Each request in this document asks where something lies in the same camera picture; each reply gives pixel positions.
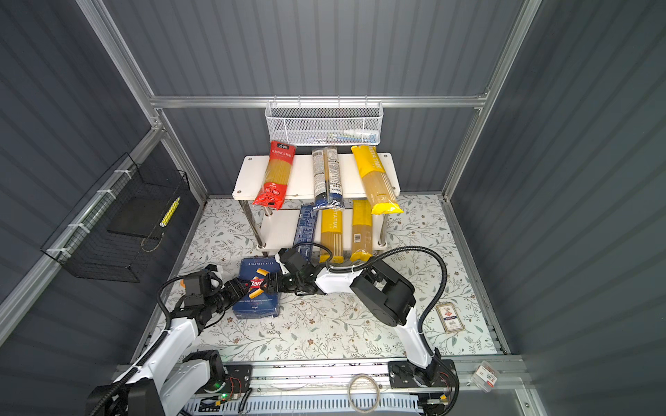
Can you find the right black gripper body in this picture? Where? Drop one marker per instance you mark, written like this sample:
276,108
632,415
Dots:
284,281

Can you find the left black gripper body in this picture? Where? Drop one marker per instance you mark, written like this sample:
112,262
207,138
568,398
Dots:
231,290

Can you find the dark blue pasta box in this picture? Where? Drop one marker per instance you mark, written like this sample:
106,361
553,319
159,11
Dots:
257,303

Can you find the blue spaghetti box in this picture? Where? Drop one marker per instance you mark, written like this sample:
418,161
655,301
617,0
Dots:
305,230

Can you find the yellow Pastatime spaghetti pack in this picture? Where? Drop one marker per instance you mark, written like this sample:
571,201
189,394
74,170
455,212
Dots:
332,236

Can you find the red spaghetti pack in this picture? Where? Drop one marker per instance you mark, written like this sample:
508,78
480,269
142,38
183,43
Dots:
272,194

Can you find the clear blue spaghetti pack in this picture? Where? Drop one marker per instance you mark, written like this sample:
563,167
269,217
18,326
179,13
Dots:
327,182

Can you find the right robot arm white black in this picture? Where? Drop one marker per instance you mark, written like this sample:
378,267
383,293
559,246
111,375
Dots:
388,295

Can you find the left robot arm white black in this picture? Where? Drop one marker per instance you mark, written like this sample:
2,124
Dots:
156,383

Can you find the white two-tier shelf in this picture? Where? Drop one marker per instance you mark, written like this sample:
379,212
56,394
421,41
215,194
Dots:
278,228

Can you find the yellow green striped tool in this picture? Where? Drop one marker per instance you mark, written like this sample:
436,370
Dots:
169,213

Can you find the tubes in white basket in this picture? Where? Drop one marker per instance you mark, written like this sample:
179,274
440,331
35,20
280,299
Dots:
350,136

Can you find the small white card box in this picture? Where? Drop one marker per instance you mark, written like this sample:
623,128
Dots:
451,321

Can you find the red white tag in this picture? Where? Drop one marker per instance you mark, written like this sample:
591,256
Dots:
485,377

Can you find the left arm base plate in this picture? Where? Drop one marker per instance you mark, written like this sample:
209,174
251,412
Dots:
233,380

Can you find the black wire basket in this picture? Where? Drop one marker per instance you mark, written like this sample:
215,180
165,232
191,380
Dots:
114,236

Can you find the white wire mesh basket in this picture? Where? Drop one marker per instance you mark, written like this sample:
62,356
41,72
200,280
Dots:
289,124

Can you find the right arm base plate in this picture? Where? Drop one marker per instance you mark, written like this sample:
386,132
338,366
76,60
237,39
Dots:
439,374

